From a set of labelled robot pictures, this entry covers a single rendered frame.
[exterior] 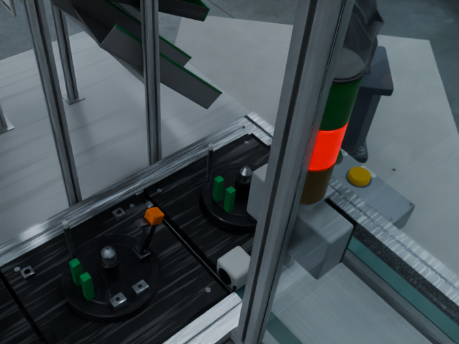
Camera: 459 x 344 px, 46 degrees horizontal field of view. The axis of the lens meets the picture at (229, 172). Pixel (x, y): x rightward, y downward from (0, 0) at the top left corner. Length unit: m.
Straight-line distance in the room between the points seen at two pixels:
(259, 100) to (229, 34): 0.28
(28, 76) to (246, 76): 0.52
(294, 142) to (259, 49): 1.01
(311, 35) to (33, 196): 0.79
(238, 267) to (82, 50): 0.81
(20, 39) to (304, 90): 2.74
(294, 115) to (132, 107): 0.83
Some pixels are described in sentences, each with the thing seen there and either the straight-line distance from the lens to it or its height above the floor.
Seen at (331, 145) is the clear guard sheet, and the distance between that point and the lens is 0.45.
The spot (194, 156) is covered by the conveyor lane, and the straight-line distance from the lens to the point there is 0.99.
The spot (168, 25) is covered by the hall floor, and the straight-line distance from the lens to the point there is 3.15.
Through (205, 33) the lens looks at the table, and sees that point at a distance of 1.50.
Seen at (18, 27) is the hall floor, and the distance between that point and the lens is 3.20.
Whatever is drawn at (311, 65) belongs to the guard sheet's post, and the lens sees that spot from 0.41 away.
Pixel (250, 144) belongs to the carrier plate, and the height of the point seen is 0.97.
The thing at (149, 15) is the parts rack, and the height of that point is 1.24.
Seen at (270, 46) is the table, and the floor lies 0.86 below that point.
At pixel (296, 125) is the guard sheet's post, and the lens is 0.45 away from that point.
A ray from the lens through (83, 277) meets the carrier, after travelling 0.75.
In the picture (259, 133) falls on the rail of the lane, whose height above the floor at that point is 0.96.
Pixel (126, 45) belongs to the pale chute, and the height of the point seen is 1.18.
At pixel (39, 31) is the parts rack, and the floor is 1.28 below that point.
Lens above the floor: 1.67
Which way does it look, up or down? 47 degrees down
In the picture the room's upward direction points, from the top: 6 degrees clockwise
